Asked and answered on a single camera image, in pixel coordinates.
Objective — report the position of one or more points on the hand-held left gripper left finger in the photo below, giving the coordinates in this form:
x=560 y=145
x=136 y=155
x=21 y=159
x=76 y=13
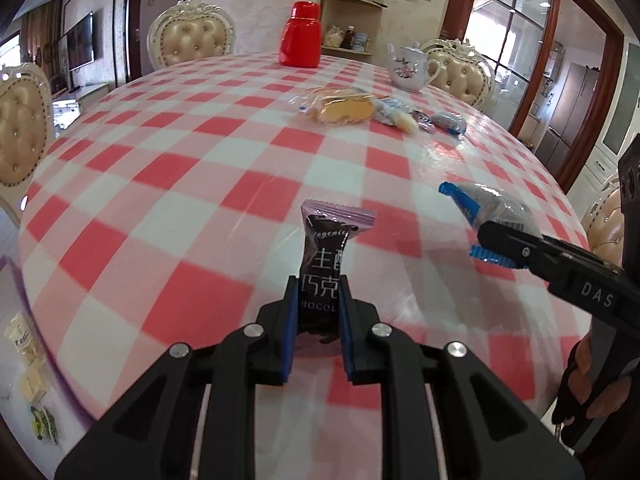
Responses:
x=291 y=340

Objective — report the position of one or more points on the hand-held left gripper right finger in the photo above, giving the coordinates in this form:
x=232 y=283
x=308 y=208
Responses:
x=347 y=340

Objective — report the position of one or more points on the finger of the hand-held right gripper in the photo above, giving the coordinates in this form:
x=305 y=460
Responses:
x=530 y=252

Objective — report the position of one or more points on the blue-ended dark cookie packet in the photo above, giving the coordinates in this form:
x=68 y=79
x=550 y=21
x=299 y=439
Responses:
x=500 y=205

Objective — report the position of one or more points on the black pink chocolate packet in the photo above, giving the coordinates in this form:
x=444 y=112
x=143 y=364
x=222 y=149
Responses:
x=322 y=270

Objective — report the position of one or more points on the blue grey cookie packet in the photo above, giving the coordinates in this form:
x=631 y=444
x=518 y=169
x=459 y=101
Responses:
x=449 y=124

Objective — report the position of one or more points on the purple candy packet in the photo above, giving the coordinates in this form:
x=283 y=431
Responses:
x=423 y=121

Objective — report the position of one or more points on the small cream candy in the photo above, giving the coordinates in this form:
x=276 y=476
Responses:
x=406 y=122

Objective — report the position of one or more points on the blue white snack packet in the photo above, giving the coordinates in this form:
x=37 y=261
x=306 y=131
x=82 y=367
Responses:
x=386 y=110

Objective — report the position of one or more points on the yellow sponge cake packet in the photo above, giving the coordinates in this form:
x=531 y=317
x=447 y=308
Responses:
x=340 y=107

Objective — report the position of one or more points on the cream bread packet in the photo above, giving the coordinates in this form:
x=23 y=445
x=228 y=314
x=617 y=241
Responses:
x=34 y=385

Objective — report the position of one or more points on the cream ribbed cake packet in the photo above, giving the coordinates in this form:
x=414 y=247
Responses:
x=25 y=340

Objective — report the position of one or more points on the person's right hand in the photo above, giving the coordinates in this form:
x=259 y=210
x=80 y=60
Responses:
x=582 y=385

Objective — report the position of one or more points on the cream tufted carved chair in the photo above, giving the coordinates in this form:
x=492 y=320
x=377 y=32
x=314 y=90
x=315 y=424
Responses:
x=192 y=40
x=605 y=220
x=462 y=77
x=20 y=125

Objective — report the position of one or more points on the glass panel door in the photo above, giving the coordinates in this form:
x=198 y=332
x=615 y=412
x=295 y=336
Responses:
x=510 y=45

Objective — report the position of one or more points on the white floral teapot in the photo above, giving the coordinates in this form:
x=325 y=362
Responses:
x=407 y=67

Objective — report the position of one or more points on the blue white box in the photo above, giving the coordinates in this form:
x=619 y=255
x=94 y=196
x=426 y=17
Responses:
x=362 y=42

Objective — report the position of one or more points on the brown bottle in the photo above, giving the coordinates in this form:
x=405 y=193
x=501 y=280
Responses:
x=348 y=37

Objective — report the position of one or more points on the wooden corner shelf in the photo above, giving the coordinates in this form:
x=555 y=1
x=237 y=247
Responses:
x=350 y=10

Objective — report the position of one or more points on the red thermos jug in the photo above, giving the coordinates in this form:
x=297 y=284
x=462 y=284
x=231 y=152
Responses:
x=300 y=35

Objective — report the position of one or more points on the white television cabinet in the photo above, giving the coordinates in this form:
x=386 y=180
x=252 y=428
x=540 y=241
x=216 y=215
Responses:
x=75 y=105

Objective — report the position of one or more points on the brown curtain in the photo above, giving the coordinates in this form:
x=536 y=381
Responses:
x=40 y=40

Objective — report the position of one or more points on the wall television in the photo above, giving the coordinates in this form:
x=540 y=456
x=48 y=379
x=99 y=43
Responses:
x=81 y=42

